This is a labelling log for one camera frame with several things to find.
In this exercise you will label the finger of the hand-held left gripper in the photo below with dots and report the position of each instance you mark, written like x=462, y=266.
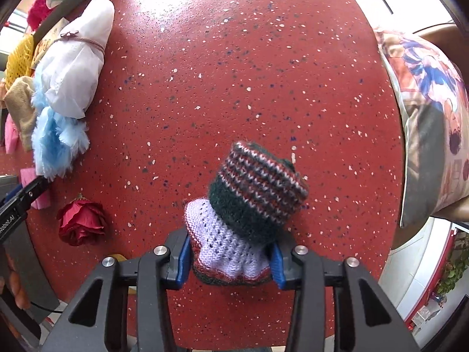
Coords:
x=34, y=189

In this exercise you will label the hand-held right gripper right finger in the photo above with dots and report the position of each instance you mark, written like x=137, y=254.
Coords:
x=277, y=267

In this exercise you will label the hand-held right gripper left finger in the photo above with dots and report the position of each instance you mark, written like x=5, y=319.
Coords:
x=182, y=264

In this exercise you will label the striped knitted hat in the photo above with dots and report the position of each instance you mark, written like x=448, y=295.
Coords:
x=256, y=198

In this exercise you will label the pink fluffy cloth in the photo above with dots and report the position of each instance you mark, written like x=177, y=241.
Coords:
x=29, y=178

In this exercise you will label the light blue fluffy cloth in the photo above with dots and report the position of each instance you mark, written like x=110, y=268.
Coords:
x=51, y=143

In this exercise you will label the red fabric rose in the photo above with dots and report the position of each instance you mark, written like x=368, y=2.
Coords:
x=82, y=222

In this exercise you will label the beige sock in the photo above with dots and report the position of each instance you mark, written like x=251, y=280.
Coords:
x=24, y=106

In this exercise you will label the yellow foam net sleeve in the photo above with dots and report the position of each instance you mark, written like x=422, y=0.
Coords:
x=20, y=62

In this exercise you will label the white tissue-wrapped bundle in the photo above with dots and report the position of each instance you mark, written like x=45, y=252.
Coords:
x=73, y=66

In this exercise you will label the grey box lid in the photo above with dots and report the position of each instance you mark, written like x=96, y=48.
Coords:
x=51, y=20

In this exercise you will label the potted plant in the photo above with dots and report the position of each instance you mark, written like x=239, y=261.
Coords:
x=452, y=275

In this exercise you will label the magenta knitted scrubber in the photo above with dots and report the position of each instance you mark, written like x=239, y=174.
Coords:
x=36, y=11

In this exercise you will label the printed cushion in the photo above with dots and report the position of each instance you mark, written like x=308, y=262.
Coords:
x=428, y=117

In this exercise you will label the brown chair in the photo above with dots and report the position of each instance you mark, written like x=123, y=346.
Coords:
x=443, y=33

